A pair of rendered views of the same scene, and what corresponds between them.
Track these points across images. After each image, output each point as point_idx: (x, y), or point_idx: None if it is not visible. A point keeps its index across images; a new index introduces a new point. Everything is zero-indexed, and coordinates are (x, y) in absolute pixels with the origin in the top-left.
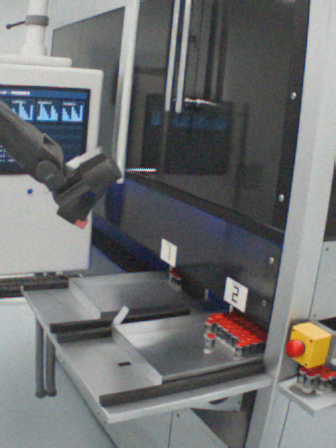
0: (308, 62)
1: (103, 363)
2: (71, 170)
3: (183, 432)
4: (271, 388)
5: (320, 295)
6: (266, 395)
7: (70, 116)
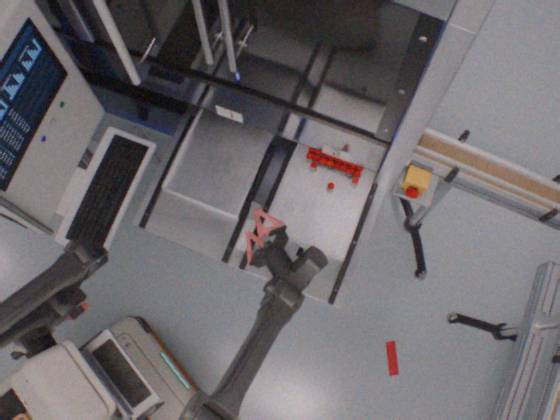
0: (425, 84)
1: None
2: (303, 288)
3: None
4: (386, 192)
5: None
6: None
7: (31, 59)
